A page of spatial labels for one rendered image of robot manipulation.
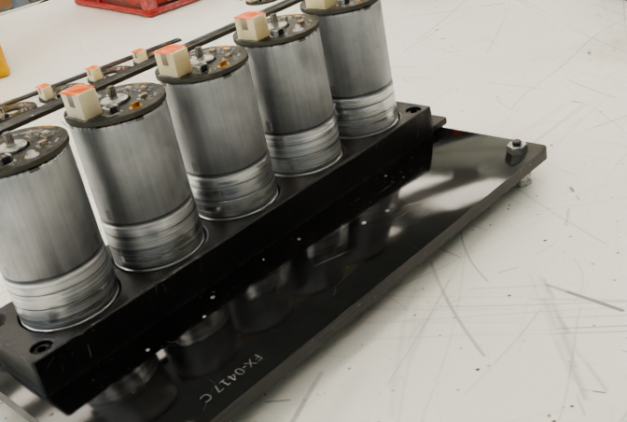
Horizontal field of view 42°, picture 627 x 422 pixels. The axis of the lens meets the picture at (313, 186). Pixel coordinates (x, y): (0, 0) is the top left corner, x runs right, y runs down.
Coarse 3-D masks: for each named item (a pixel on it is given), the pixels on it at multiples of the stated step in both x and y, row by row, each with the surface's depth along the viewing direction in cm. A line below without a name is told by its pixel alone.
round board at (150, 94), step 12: (132, 84) 21; (144, 84) 21; (156, 84) 21; (132, 96) 20; (144, 96) 20; (156, 96) 20; (108, 108) 19; (120, 108) 19; (144, 108) 19; (72, 120) 19; (84, 120) 19; (96, 120) 19; (108, 120) 19; (120, 120) 19
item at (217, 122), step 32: (192, 64) 21; (224, 64) 21; (192, 96) 21; (224, 96) 21; (256, 96) 22; (192, 128) 21; (224, 128) 21; (256, 128) 22; (192, 160) 22; (224, 160) 22; (256, 160) 22; (224, 192) 22; (256, 192) 22
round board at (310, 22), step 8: (280, 16) 24; (288, 16) 24; (296, 16) 24; (304, 16) 24; (312, 16) 24; (288, 24) 23; (296, 24) 23; (304, 24) 23; (312, 24) 23; (272, 32) 23; (280, 32) 22; (288, 32) 23; (296, 32) 23; (304, 32) 22; (312, 32) 23; (240, 40) 23; (248, 40) 23; (264, 40) 22; (272, 40) 22; (280, 40) 22; (288, 40) 22
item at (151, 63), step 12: (288, 0) 26; (300, 0) 26; (264, 12) 25; (276, 12) 25; (228, 24) 25; (204, 36) 24; (216, 36) 24; (192, 48) 23; (120, 72) 22; (132, 72) 22; (96, 84) 22; (108, 84) 22; (36, 108) 21; (48, 108) 20; (60, 108) 21; (12, 120) 20; (24, 120) 20; (0, 132) 20
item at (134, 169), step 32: (128, 96) 20; (96, 128) 19; (128, 128) 19; (160, 128) 20; (96, 160) 20; (128, 160) 19; (160, 160) 20; (96, 192) 20; (128, 192) 20; (160, 192) 20; (192, 192) 21; (128, 224) 20; (160, 224) 20; (192, 224) 21; (128, 256) 21; (160, 256) 21
